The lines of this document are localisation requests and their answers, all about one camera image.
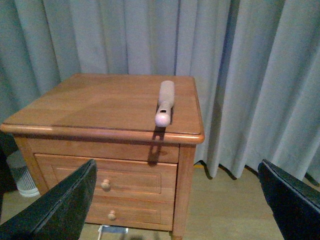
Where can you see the grey curtain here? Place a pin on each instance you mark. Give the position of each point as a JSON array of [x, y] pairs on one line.
[[256, 64]]

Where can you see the wooden nightstand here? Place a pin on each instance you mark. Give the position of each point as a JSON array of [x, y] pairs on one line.
[[110, 118]]

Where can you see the white cylindrical fan heater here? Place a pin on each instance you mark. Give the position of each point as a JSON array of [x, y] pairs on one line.
[[21, 175]]

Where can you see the wooden drawer knob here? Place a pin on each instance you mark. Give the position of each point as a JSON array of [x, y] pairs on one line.
[[105, 185], [112, 215]]

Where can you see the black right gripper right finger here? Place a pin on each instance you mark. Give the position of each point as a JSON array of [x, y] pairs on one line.
[[295, 205]]

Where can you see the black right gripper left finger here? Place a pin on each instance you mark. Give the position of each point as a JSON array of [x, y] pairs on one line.
[[60, 213]]

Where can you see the upper wooden drawer knob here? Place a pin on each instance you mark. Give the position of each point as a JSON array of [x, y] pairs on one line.
[[105, 185]]

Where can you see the lower wooden drawer knob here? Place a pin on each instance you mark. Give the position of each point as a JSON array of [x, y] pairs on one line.
[[112, 215]]

